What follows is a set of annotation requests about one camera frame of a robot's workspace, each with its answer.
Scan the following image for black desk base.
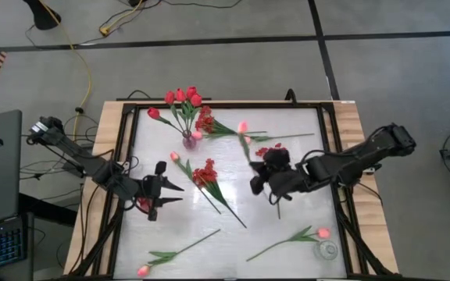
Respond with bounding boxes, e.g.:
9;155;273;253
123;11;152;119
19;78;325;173
17;193;78;227

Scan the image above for long yellow cable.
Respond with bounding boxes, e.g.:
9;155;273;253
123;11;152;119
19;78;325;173
38;0;93;153

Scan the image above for red glass vase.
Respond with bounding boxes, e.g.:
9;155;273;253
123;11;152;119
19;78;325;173
136;197;152;215

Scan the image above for purple glass vase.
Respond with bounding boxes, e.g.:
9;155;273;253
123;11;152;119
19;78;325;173
181;130;198;151

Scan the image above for clear glass vase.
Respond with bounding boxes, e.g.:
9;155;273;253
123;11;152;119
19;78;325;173
312;240;339;261

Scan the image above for laptop computer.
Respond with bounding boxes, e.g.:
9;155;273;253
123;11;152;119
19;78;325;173
0;109;34;281

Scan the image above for yellow cable with plug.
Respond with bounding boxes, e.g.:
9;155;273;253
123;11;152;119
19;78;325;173
98;0;145;37

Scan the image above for pink tulip stems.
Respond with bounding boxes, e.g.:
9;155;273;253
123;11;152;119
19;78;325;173
68;100;396;281

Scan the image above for red small-blossom flower bunch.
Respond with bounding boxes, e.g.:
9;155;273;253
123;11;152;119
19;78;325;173
255;143;288;220
194;105;268;141
191;158;248;229

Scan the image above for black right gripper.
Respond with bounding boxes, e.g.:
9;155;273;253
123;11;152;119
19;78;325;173
249;147;302;198

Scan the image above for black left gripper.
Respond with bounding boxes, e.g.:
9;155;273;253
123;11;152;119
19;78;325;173
130;161;185;222

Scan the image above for black stand foot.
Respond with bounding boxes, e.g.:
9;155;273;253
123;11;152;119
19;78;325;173
22;0;63;31

